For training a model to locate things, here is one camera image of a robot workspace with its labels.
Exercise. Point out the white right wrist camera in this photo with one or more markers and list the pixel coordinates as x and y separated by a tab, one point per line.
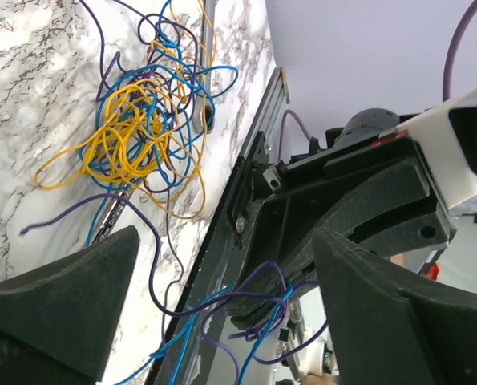
458	152

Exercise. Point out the silver open-end wrench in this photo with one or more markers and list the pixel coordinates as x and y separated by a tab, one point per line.
155	119

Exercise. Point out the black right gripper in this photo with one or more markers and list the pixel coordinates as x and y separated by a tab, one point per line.
371	185

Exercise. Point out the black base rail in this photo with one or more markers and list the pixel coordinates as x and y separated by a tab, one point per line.
220	259

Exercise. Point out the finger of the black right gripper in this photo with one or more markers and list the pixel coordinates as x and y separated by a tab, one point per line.
262	305

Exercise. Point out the aluminium frame rail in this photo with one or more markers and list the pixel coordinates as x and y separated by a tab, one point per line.
268	116

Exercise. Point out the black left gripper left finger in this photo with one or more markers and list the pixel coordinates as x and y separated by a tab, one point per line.
57	322

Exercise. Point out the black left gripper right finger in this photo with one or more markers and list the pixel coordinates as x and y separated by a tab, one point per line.
392	326

